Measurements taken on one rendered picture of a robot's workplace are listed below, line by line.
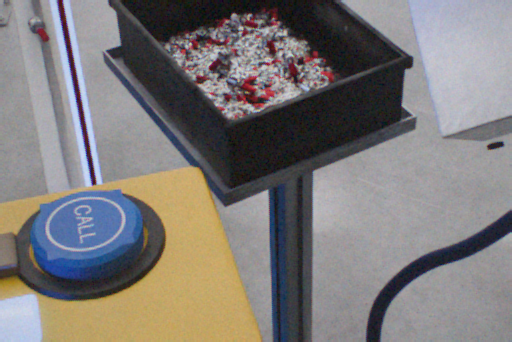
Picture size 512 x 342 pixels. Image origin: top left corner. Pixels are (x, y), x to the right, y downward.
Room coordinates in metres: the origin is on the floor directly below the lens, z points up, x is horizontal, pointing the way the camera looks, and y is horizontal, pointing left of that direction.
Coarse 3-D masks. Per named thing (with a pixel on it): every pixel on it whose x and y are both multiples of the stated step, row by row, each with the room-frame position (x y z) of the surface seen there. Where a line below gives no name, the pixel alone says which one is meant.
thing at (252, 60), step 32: (192, 32) 0.78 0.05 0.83; (224, 32) 0.77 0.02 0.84; (256, 32) 0.77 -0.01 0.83; (288, 32) 0.77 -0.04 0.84; (192, 64) 0.73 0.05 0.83; (224, 64) 0.73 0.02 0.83; (256, 64) 0.72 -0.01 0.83; (320, 64) 0.72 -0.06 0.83; (224, 96) 0.68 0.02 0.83; (256, 96) 0.68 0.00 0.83; (288, 96) 0.67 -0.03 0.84
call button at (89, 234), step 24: (96, 192) 0.29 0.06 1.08; (120, 192) 0.28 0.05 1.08; (48, 216) 0.27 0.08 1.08; (72, 216) 0.27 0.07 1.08; (96, 216) 0.27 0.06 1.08; (120, 216) 0.27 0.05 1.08; (48, 240) 0.26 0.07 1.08; (72, 240) 0.26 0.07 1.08; (96, 240) 0.26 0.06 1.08; (120, 240) 0.26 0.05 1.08; (144, 240) 0.27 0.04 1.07; (48, 264) 0.25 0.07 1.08; (72, 264) 0.25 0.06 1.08; (96, 264) 0.25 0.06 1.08; (120, 264) 0.25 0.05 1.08
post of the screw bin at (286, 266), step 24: (288, 192) 0.64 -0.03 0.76; (312, 192) 0.65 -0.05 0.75; (288, 216) 0.64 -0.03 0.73; (312, 216) 0.65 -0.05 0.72; (288, 240) 0.64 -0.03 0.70; (312, 240) 0.65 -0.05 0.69; (288, 264) 0.64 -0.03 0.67; (288, 288) 0.64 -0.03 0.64; (312, 288) 0.65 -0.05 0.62; (288, 312) 0.64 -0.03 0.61; (312, 312) 0.65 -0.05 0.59; (288, 336) 0.64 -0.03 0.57; (312, 336) 0.65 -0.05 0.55
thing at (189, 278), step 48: (144, 192) 0.30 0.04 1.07; (192, 192) 0.29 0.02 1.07; (192, 240) 0.27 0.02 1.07; (0, 288) 0.25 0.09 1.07; (48, 288) 0.25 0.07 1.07; (96, 288) 0.24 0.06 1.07; (144, 288) 0.24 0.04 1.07; (192, 288) 0.24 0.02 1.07; (240, 288) 0.24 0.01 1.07; (48, 336) 0.23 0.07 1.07; (96, 336) 0.22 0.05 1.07; (144, 336) 0.22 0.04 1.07; (192, 336) 0.22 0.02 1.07; (240, 336) 0.22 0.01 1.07
